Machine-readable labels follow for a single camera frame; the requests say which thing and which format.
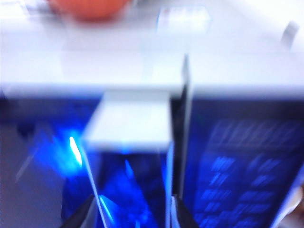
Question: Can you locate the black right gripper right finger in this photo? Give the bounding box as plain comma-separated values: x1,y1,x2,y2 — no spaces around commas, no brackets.
171,193,200,228

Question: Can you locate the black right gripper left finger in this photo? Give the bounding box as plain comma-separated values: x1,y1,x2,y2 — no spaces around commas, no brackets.
62,194,95,228

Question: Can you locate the black glass microwave door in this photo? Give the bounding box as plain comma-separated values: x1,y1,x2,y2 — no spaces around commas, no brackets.
0,54,192,228

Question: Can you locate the orange fruit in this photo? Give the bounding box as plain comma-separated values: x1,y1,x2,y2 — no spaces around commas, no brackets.
48,0,131,21

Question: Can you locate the silver microwave oven body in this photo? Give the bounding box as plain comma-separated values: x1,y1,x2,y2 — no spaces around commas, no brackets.
0,0,304,228

